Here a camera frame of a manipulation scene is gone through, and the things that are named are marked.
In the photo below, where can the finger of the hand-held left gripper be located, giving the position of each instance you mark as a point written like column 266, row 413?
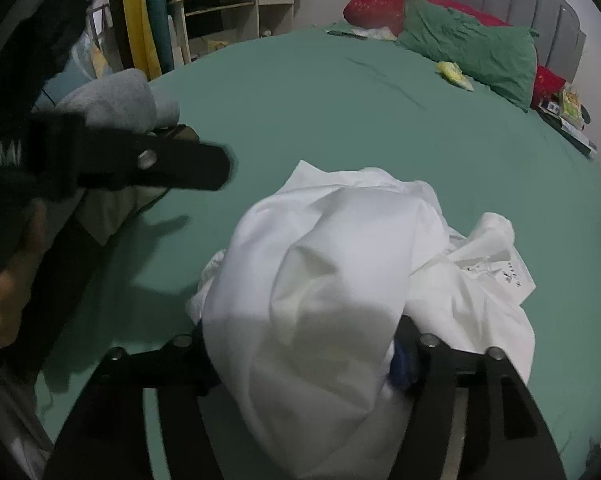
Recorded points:
column 180, row 162

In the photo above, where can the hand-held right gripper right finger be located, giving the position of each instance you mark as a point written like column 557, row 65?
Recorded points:
column 405, row 370

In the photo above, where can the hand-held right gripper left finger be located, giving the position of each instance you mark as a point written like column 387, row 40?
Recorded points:
column 180, row 365

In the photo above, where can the white hoodie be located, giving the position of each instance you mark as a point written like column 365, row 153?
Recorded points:
column 330, row 310

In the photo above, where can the person's left hand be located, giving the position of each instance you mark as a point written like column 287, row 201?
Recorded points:
column 0, row 305

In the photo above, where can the olive folded garment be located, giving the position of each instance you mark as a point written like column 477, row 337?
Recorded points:
column 110, row 210

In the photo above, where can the grey folded garment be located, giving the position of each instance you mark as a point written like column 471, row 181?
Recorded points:
column 120, row 100

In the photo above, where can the light blue bin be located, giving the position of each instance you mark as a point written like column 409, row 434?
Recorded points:
column 70, row 75

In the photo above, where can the teal curtain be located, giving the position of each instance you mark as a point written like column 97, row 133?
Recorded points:
column 160, row 15

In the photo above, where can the yellow curtain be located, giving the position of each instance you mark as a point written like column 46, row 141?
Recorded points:
column 138, row 15

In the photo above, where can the light wooden desk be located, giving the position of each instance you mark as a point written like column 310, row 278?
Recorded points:
column 230, row 5

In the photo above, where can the person's white pants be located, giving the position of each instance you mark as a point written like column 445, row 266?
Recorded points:
column 5, row 435

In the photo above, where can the dark phone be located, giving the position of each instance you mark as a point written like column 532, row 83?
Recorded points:
column 343, row 33

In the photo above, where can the white crumpled tissue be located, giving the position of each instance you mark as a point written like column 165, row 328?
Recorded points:
column 378, row 34

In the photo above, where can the red patterned pillow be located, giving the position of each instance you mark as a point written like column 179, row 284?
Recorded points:
column 375, row 2
column 547, row 85

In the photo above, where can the small yellow cloth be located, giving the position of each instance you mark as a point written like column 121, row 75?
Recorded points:
column 454, row 75

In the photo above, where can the stack of books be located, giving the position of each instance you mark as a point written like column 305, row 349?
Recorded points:
column 570, row 132

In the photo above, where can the green pillow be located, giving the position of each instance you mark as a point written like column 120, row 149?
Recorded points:
column 470, row 50

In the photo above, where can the yellow snack packet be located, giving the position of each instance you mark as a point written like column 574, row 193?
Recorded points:
column 571, row 105

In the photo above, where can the grey padded headboard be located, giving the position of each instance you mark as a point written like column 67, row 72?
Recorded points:
column 530, row 5

